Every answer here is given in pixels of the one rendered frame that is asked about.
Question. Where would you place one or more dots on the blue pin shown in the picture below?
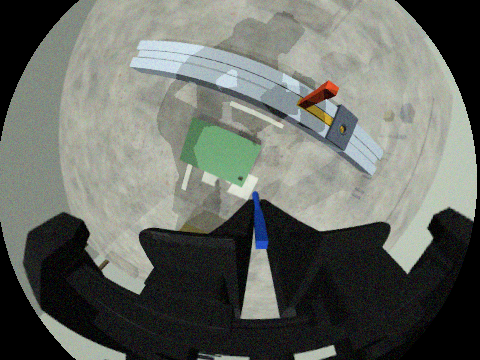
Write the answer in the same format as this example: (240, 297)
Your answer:
(259, 224)

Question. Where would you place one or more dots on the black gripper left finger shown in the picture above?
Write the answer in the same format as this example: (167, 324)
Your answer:
(224, 252)

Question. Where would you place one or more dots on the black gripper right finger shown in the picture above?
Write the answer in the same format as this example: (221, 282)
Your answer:
(296, 251)

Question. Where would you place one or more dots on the grey aluminum rail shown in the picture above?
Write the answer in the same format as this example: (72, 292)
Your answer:
(264, 87)

